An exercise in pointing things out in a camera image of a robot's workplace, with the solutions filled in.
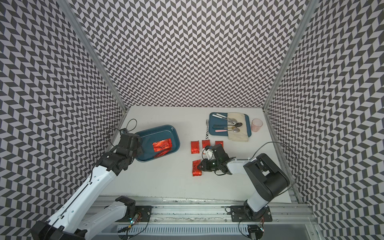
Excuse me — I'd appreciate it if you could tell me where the red tea bag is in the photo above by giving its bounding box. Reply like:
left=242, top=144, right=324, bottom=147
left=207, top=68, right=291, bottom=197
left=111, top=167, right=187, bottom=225
left=192, top=160, right=202, bottom=177
left=154, top=150, right=169, bottom=159
left=153, top=139, right=173, bottom=153
left=202, top=140, right=211, bottom=149
left=215, top=141, right=224, bottom=147
left=191, top=141, right=200, bottom=154

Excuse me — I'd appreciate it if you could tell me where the teal storage box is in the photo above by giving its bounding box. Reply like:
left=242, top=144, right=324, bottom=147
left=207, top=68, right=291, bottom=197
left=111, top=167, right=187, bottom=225
left=136, top=125, right=181, bottom=163

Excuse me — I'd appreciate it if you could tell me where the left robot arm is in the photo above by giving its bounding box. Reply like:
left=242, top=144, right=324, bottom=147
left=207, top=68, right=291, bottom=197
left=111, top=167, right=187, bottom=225
left=31, top=130, right=143, bottom=240

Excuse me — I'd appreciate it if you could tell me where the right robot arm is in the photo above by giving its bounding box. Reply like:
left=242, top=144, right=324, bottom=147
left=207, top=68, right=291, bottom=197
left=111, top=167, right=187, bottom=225
left=196, top=144, right=291, bottom=214

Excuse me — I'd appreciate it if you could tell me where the beige cloth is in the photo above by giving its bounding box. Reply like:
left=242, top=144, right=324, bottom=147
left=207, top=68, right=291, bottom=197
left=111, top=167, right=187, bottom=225
left=228, top=112, right=249, bottom=142

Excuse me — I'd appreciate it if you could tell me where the teal cutlery tray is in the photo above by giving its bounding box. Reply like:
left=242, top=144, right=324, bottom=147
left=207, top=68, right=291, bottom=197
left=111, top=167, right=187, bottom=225
left=209, top=112, right=252, bottom=137

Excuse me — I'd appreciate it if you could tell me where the black spoon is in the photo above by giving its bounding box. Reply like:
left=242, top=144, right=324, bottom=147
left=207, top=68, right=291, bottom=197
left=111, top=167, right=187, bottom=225
left=213, top=123, right=243, bottom=129

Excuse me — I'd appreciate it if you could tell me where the striped straw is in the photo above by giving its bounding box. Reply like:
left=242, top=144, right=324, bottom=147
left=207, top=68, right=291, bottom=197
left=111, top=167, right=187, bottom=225
left=206, top=119, right=209, bottom=140

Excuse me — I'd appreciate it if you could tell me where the pink plastic cup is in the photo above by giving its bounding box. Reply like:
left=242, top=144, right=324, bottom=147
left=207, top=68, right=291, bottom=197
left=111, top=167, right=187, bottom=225
left=251, top=119, right=264, bottom=133

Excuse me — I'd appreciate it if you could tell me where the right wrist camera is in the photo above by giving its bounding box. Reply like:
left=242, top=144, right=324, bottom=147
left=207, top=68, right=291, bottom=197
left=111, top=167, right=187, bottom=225
left=202, top=146, right=214, bottom=160

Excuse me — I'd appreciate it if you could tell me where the pink handled spoon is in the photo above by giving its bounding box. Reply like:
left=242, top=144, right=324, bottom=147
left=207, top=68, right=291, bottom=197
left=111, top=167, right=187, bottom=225
left=215, top=127, right=240, bottom=133

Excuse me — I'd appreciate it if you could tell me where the white handled spoon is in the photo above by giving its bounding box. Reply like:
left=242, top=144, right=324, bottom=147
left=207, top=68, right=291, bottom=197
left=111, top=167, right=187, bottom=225
left=213, top=114, right=237, bottom=124

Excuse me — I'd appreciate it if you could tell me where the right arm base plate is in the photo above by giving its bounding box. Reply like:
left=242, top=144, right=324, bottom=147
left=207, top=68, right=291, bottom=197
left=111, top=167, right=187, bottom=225
left=229, top=206, right=273, bottom=223

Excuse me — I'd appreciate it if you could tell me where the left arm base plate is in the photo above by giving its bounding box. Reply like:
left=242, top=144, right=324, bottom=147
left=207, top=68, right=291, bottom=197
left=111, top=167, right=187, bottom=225
left=117, top=206, right=153, bottom=223

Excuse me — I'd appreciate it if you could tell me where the aluminium front rail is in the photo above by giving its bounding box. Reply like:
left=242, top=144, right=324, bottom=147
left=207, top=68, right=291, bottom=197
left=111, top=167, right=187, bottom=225
left=131, top=197, right=318, bottom=225

